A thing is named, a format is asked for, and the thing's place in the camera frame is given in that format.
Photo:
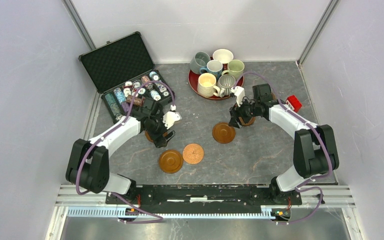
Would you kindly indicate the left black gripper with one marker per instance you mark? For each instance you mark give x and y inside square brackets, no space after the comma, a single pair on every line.
[159,141]

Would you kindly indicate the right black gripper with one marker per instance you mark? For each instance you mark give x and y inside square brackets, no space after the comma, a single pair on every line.
[236,111]

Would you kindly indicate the wooden coaster three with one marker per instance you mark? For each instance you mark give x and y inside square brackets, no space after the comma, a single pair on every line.
[154,137]

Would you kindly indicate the wooden coaster two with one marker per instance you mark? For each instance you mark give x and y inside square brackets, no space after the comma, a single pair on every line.
[223,133]

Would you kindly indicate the wooden coaster one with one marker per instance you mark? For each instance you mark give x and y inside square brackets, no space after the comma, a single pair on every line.
[250,122]

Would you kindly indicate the wooden coaster five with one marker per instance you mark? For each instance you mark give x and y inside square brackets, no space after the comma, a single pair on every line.
[170,161]

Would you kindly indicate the woven cork coaster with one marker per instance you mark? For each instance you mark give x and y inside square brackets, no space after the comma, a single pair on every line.
[193,153]

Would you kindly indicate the grey striped cup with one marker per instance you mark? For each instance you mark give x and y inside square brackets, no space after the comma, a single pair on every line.
[224,85]

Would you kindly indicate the cream ribbed mug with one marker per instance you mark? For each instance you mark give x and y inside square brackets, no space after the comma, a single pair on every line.
[207,85]

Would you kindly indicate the red round tray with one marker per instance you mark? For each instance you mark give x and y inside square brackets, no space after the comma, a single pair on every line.
[193,81]

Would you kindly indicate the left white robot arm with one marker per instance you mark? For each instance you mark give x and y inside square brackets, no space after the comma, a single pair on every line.
[88,167]

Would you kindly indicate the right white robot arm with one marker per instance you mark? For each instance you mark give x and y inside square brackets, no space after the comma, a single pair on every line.
[315,153]

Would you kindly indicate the white bowl cup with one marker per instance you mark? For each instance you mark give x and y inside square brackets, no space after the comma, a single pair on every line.
[223,55]

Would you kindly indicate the green mug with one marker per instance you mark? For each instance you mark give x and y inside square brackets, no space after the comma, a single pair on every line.
[235,68]

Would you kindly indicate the red blue toy truck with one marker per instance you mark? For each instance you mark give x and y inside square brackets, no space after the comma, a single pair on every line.
[294,104]

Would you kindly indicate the grey mug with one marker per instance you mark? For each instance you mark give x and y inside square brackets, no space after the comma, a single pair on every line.
[199,61]

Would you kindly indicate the black foam-lined case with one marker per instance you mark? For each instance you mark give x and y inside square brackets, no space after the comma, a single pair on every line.
[112,65]

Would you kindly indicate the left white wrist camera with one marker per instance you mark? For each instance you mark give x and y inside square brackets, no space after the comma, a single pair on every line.
[171,117]

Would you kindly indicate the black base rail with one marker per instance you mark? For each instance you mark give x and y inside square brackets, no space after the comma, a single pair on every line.
[209,198]

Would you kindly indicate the blue handled white mug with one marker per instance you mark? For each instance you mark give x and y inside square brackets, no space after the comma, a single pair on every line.
[213,67]

